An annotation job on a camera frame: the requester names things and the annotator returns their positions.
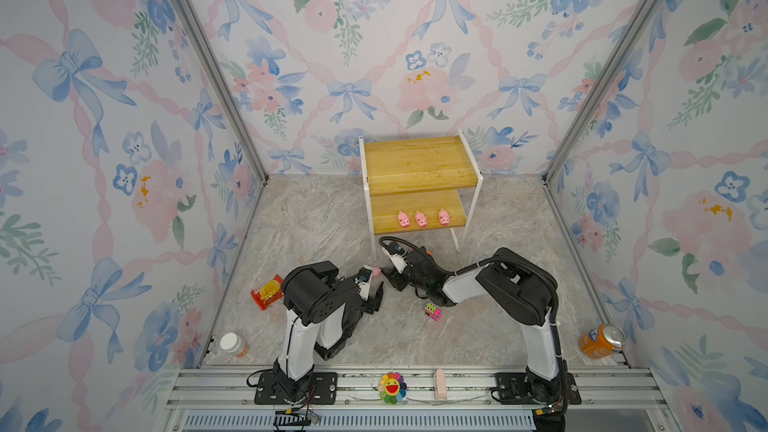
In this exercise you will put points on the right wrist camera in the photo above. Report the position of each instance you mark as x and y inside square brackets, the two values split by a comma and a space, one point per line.
[397, 255]

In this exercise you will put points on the wooden two-tier shelf white frame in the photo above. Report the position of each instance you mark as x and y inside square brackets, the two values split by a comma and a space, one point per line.
[426, 175]

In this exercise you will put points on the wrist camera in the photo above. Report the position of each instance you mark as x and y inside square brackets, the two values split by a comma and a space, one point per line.
[397, 255]
[363, 280]

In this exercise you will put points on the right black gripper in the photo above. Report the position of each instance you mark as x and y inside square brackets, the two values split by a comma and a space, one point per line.
[394, 279]

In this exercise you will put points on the red snack packet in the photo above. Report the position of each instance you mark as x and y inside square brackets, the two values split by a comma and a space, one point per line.
[268, 293]

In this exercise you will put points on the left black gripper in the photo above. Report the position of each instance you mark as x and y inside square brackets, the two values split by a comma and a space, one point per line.
[374, 304]

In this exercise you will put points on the colourful smiling flower plush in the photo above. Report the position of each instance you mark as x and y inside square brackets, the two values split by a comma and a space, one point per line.
[392, 388]

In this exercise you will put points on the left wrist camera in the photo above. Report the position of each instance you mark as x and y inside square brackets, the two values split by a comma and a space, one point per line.
[363, 280]

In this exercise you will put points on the orange drink can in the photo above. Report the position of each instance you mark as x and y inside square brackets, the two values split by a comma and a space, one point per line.
[602, 341]

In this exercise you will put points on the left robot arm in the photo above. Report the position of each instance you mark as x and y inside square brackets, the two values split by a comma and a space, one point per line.
[323, 309]

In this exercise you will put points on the pink truck green top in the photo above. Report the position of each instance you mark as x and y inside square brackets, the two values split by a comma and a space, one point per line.
[432, 311]

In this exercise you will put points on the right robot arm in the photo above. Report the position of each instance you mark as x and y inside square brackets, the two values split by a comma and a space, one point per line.
[526, 293]

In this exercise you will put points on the white cap pill bottle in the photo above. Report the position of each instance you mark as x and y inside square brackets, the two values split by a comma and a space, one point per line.
[233, 344]

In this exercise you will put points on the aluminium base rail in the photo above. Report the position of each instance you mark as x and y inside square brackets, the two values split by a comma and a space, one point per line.
[606, 399]

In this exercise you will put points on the pink eraser block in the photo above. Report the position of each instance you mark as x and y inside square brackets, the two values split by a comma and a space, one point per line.
[440, 385]

